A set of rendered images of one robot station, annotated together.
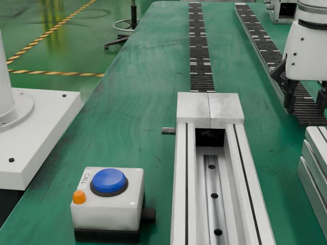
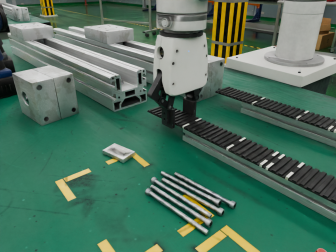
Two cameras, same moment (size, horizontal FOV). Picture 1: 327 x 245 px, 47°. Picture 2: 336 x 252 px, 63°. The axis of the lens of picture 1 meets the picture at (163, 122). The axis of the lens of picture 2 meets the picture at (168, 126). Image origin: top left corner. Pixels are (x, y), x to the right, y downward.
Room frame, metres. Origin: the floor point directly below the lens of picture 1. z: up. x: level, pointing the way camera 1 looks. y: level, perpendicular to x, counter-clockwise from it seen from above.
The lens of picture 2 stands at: (0.98, -0.63, 1.05)
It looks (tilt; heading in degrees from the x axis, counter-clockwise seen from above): 28 degrees down; 135
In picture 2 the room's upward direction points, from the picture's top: straight up
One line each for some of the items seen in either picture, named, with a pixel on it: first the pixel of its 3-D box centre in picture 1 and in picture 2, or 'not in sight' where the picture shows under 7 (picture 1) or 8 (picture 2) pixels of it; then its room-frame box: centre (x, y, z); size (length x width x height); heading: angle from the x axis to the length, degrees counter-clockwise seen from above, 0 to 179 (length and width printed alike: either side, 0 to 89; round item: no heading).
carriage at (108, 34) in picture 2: not in sight; (108, 37); (0.09, -0.05, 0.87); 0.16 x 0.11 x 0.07; 177
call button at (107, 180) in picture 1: (109, 182); not in sight; (0.37, 0.07, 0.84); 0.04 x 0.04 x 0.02
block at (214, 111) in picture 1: (199, 130); (201, 75); (0.53, -0.06, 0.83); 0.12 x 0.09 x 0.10; 87
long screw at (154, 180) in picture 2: not in sight; (179, 196); (0.78, -0.41, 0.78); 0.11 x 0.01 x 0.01; 2
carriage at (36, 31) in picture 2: not in sight; (31, 34); (-0.17, -0.22, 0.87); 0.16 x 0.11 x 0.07; 177
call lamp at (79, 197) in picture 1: (79, 196); not in sight; (0.35, 0.10, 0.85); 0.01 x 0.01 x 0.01
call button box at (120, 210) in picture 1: (117, 202); not in sight; (0.37, 0.06, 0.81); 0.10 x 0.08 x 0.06; 87
